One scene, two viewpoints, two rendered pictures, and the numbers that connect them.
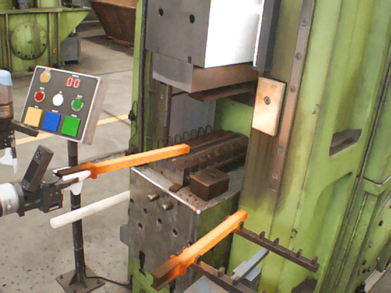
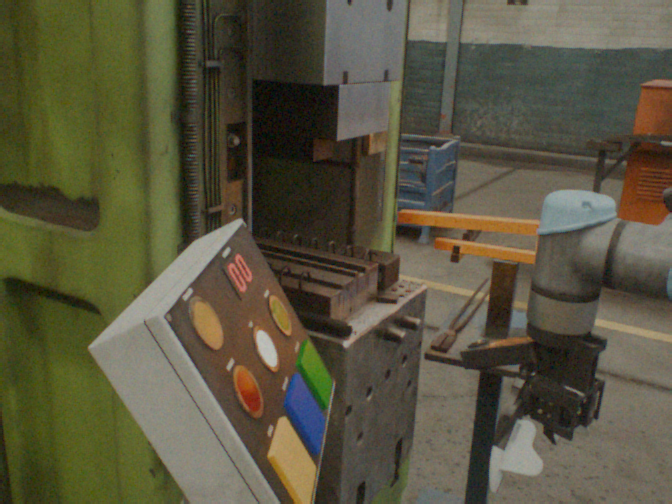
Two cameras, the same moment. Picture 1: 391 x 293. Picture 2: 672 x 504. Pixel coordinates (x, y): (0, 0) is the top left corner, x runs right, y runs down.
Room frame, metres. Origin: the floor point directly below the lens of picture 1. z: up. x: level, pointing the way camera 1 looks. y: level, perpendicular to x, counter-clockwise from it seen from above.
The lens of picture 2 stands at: (1.68, 1.30, 1.44)
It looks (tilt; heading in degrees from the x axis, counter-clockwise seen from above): 18 degrees down; 256
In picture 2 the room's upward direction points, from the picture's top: 3 degrees clockwise
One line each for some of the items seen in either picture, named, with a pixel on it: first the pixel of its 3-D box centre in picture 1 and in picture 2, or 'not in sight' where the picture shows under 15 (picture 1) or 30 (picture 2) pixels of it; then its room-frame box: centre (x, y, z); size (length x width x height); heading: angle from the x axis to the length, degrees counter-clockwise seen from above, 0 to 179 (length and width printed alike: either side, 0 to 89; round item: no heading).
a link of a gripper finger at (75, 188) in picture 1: (77, 184); not in sight; (0.90, 0.30, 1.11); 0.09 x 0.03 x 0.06; 134
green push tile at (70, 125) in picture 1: (71, 126); (312, 375); (1.51, 0.52, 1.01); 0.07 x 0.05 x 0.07; 72
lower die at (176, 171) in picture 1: (204, 152); (269, 271); (1.49, -0.04, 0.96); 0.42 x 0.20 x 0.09; 137
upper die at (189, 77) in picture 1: (214, 65); (271, 100); (1.49, -0.04, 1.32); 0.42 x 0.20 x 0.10; 137
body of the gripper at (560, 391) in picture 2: (3, 130); (557, 374); (1.25, 0.69, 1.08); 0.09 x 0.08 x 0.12; 122
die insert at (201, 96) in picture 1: (223, 86); (261, 136); (1.50, -0.08, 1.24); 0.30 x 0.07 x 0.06; 137
